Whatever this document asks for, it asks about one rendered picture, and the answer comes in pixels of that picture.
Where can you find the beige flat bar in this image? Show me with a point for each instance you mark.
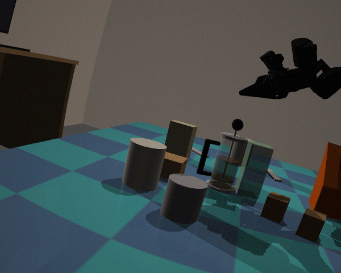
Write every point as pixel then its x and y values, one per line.
pixel 196 151
pixel 273 175

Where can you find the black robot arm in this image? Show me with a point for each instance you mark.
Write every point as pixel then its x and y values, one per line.
pixel 305 58

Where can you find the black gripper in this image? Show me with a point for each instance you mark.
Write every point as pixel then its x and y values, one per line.
pixel 276 88

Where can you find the glass french press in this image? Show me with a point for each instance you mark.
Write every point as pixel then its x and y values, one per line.
pixel 227 160

